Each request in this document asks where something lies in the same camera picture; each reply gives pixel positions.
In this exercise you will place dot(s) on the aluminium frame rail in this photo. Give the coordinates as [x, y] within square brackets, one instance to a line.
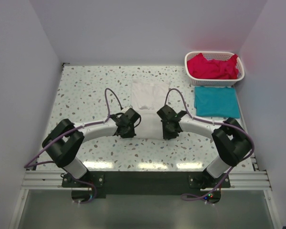
[244, 177]

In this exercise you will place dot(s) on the folded teal t shirt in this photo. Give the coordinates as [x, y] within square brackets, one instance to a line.
[216, 102]

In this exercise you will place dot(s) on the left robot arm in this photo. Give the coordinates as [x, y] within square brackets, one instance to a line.
[64, 141]

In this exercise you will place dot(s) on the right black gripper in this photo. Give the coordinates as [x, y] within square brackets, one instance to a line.
[166, 136]

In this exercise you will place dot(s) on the white plastic laundry basket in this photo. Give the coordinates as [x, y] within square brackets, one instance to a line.
[221, 56]

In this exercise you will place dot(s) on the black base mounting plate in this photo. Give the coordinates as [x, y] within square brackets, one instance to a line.
[100, 184]

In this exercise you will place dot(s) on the red t shirt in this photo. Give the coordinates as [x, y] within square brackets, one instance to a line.
[201, 68]

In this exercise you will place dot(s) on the white t shirt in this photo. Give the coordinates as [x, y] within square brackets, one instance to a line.
[146, 99]

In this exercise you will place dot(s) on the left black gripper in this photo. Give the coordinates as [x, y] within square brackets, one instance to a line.
[131, 134]

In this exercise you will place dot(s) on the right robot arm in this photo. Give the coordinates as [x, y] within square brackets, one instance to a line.
[233, 144]

